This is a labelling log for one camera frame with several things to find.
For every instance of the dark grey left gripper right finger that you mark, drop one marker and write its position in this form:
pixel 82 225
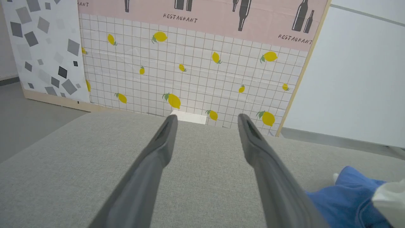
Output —
pixel 275 186

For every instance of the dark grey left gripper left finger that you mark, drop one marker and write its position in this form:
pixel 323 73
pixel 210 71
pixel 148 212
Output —
pixel 142 183

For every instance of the blue white red-striped garment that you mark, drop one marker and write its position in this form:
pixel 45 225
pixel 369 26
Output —
pixel 348 198

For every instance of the white rectangular block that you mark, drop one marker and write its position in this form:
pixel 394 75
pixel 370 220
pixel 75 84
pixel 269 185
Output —
pixel 190 117

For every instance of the lemon print grid backdrop panel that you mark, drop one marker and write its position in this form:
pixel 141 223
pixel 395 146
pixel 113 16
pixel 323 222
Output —
pixel 196 72

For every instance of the grey squares print white panel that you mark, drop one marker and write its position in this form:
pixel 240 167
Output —
pixel 47 47

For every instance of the wooden backdrop frame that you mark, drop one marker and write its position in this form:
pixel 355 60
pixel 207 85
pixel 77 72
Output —
pixel 57 102

